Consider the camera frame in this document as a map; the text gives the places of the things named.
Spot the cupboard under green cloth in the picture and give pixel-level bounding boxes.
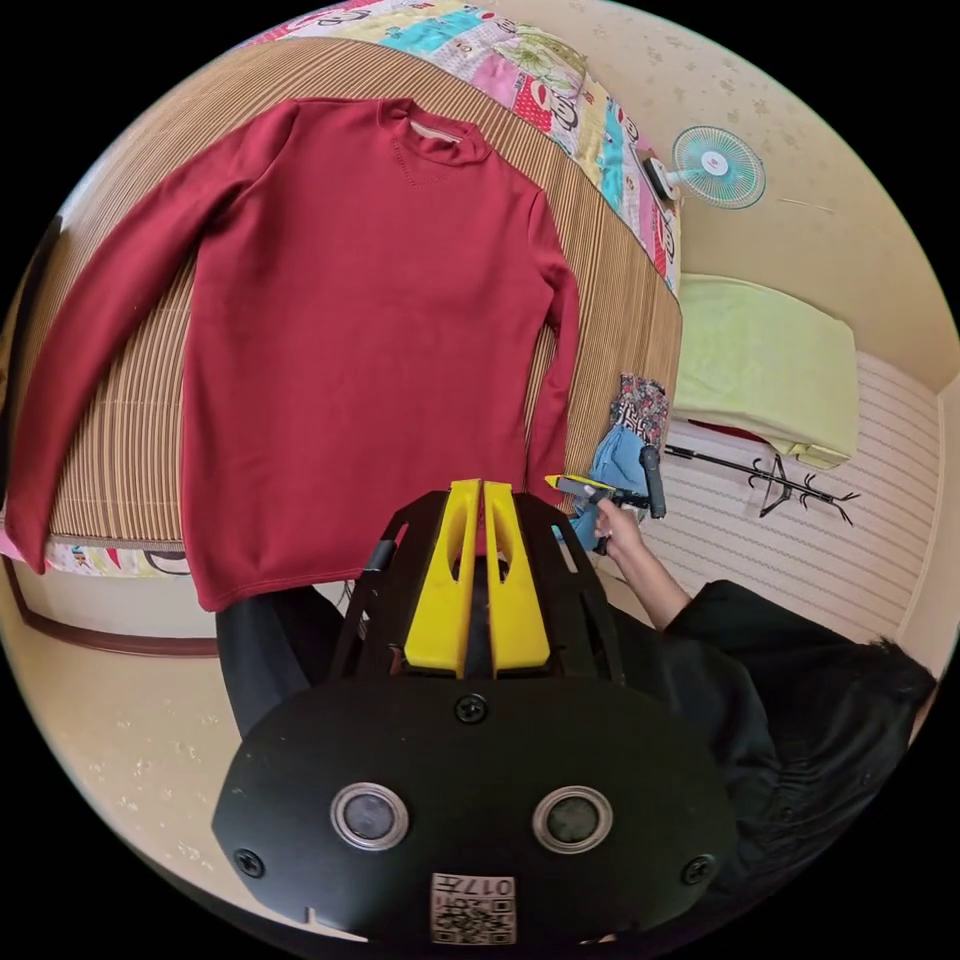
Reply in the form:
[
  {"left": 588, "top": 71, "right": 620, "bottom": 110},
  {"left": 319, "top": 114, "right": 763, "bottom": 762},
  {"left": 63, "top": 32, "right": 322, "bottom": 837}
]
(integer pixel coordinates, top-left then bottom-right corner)
[{"left": 671, "top": 272, "right": 859, "bottom": 472}]

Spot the red long sleeve sweater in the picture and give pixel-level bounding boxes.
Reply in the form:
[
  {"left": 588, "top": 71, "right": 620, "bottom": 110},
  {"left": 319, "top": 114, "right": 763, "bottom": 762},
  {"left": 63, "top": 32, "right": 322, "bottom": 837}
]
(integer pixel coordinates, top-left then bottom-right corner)
[{"left": 3, "top": 97, "right": 580, "bottom": 613}]

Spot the person's body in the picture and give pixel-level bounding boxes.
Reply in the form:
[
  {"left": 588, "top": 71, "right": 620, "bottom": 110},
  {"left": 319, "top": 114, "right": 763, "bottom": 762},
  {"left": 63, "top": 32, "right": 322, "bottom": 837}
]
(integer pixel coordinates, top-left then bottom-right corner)
[{"left": 215, "top": 577, "right": 940, "bottom": 913}]

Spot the teal and white fan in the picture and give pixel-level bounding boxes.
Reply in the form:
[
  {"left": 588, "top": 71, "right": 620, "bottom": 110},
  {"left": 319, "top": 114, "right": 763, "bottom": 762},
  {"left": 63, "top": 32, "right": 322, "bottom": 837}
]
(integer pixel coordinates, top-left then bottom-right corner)
[{"left": 643, "top": 124, "right": 768, "bottom": 211}]

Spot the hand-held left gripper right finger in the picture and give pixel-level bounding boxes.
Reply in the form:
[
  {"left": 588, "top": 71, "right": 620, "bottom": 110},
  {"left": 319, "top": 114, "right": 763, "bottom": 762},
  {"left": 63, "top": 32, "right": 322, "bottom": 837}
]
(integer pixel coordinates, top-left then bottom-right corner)
[{"left": 483, "top": 479, "right": 553, "bottom": 669}]

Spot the person's right forearm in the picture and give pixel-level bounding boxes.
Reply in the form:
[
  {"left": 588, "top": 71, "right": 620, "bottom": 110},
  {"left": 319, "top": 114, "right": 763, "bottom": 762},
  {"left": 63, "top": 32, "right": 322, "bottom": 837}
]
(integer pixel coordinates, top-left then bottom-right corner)
[{"left": 614, "top": 533, "right": 693, "bottom": 633}]

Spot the bed with woven mat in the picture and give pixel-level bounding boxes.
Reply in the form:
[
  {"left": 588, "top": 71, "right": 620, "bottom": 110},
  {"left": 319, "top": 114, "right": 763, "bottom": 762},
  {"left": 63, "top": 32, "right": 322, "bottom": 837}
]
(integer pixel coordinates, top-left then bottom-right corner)
[{"left": 0, "top": 0, "right": 685, "bottom": 580}]

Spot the black coat stand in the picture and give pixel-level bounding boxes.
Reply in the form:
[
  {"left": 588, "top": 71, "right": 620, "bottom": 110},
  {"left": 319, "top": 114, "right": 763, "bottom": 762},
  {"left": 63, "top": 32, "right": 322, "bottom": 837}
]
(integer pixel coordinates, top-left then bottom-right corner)
[{"left": 662, "top": 442, "right": 862, "bottom": 528}]

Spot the person's right hand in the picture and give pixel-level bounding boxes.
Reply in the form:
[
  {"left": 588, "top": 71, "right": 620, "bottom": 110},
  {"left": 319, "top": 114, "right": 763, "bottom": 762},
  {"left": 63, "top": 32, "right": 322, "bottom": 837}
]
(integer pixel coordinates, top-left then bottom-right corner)
[{"left": 596, "top": 500, "right": 643, "bottom": 562}]

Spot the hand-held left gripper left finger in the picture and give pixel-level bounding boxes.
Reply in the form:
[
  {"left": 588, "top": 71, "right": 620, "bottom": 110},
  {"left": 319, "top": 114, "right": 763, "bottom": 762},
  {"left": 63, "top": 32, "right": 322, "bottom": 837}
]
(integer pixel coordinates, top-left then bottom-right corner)
[{"left": 403, "top": 478, "right": 482, "bottom": 670}]

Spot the pile of clothes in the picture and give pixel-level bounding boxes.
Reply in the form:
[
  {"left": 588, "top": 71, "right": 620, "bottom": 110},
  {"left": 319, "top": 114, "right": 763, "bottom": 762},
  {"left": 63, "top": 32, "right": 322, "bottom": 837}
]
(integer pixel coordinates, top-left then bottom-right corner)
[{"left": 569, "top": 371, "right": 670, "bottom": 556}]

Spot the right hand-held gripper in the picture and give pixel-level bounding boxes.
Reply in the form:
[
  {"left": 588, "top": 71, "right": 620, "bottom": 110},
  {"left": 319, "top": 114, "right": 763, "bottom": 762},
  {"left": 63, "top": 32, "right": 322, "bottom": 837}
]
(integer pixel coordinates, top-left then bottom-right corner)
[{"left": 544, "top": 473, "right": 652, "bottom": 557}]

